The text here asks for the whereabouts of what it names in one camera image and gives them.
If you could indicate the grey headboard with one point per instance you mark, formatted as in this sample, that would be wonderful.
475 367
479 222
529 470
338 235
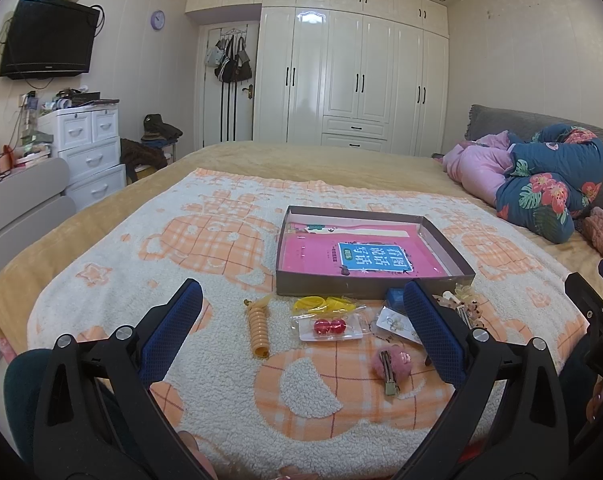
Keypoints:
484 120

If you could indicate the purple wall clock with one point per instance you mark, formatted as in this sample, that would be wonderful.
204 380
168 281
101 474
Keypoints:
158 20

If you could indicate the black wall television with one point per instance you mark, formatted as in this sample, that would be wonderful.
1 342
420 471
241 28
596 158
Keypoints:
49 39

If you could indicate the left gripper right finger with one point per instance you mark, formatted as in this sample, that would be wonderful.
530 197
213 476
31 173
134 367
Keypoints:
506 418

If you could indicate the right hand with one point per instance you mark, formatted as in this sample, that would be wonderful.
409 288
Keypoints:
595 402

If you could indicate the shallow brown cardboard tray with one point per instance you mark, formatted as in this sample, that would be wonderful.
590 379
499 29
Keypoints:
360 254

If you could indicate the blue small box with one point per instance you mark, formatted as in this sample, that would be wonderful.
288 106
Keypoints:
394 300

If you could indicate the white built-in wardrobe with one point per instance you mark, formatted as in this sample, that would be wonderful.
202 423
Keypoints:
364 74

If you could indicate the white drawer cabinet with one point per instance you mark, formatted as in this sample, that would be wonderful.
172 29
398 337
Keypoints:
87 139

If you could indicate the sheer red-dotted bow clip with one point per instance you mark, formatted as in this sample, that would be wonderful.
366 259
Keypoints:
464 301

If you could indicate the left hand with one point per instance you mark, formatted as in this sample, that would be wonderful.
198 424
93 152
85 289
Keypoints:
190 442

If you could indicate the red ball earrings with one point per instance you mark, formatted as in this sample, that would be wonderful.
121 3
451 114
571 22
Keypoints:
346 327

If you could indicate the yellow rings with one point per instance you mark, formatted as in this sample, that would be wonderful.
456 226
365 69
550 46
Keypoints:
324 304

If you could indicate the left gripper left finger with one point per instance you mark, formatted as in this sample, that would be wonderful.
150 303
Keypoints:
96 416

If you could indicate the white door with bags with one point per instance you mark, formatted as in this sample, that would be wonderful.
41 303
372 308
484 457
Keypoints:
224 111

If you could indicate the stool with dark clothes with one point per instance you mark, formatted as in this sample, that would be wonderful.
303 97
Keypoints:
158 134

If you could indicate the dark clothes pile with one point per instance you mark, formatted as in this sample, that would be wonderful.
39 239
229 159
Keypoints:
134 154

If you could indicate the pink fluffy hair clip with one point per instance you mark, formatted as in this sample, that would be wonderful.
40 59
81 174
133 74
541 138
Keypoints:
393 365

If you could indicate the bed with tan cover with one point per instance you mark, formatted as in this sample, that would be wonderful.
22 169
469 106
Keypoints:
28 274

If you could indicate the blue floral quilt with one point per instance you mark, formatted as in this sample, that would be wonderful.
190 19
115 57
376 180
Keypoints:
564 168

